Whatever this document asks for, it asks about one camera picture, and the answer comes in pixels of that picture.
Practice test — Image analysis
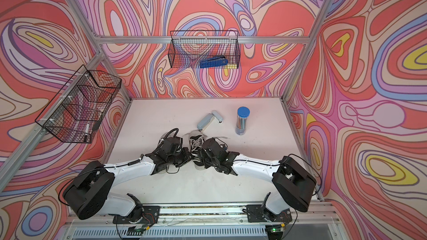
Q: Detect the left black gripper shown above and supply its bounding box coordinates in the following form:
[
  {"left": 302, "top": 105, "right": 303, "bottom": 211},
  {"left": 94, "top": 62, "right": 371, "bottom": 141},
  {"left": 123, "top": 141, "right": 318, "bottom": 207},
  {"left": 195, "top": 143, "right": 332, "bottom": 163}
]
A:
[{"left": 166, "top": 147, "right": 196, "bottom": 168}]

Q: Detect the black canvas sneaker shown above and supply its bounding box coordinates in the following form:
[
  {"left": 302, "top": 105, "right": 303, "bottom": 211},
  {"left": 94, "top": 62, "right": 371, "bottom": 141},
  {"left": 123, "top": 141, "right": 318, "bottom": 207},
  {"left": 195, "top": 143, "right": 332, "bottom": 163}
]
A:
[
  {"left": 155, "top": 133, "right": 176, "bottom": 173},
  {"left": 187, "top": 130, "right": 231, "bottom": 171}
]

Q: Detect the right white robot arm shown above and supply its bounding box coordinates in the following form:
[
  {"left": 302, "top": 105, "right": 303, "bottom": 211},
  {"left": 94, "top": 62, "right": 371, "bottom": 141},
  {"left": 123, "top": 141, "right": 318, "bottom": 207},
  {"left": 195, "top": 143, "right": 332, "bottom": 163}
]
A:
[{"left": 190, "top": 137, "right": 316, "bottom": 215}]

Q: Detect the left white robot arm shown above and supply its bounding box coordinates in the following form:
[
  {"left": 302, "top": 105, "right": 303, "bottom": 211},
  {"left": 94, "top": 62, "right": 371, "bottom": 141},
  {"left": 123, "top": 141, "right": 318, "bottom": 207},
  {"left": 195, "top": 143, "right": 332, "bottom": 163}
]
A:
[{"left": 61, "top": 137, "right": 193, "bottom": 223}]

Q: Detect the grey blue stapler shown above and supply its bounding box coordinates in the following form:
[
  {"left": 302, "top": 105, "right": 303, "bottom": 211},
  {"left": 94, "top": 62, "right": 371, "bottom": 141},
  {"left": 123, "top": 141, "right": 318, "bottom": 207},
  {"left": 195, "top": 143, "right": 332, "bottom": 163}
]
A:
[{"left": 197, "top": 111, "right": 224, "bottom": 132}]

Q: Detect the pencil tube with blue lid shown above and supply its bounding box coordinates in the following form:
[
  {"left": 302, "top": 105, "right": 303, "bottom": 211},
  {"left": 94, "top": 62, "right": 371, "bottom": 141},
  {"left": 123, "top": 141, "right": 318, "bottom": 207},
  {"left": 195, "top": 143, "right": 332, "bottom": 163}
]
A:
[{"left": 235, "top": 107, "right": 250, "bottom": 135}]

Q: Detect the white marker in basket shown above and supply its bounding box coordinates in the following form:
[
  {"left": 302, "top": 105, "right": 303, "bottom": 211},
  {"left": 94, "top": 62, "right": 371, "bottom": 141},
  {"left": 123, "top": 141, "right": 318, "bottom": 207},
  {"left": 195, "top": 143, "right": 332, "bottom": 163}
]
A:
[{"left": 83, "top": 123, "right": 90, "bottom": 143}]

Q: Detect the blue stapler in basket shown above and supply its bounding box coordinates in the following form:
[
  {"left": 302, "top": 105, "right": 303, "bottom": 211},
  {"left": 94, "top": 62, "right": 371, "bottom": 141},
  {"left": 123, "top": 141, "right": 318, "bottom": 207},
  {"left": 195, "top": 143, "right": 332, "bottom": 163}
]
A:
[{"left": 199, "top": 56, "right": 229, "bottom": 68}]

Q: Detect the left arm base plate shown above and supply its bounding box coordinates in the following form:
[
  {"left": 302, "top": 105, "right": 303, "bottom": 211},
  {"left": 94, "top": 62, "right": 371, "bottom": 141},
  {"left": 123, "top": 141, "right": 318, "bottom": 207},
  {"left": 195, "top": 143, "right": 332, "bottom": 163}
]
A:
[{"left": 113, "top": 206, "right": 160, "bottom": 226}]

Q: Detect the aluminium rail with vents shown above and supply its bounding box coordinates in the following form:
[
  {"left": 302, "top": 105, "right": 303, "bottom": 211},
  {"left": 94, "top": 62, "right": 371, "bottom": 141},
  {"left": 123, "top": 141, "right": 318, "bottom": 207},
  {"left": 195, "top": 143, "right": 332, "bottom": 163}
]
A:
[{"left": 58, "top": 202, "right": 348, "bottom": 240}]

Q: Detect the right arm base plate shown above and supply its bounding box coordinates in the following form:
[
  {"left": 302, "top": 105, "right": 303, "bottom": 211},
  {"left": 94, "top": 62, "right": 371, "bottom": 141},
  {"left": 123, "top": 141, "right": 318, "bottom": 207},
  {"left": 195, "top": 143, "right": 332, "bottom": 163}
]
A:
[{"left": 242, "top": 204, "right": 293, "bottom": 224}]

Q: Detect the black wire basket left wall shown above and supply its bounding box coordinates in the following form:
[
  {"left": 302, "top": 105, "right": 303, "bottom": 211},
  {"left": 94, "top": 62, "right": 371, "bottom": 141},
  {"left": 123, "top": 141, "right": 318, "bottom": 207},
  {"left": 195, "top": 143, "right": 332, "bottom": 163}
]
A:
[{"left": 34, "top": 66, "right": 122, "bottom": 144}]

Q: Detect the black wire basket wall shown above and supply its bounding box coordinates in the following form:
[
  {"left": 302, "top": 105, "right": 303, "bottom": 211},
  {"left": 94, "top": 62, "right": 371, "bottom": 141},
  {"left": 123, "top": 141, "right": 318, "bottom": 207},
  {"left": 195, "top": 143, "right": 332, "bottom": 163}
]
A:
[
  {"left": 168, "top": 30, "right": 241, "bottom": 70},
  {"left": 34, "top": 66, "right": 122, "bottom": 144}
]

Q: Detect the black wire basket back wall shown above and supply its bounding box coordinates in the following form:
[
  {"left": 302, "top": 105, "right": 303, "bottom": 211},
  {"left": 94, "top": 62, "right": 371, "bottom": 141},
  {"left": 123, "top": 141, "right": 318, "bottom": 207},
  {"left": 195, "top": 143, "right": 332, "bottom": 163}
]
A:
[{"left": 168, "top": 30, "right": 241, "bottom": 70}]

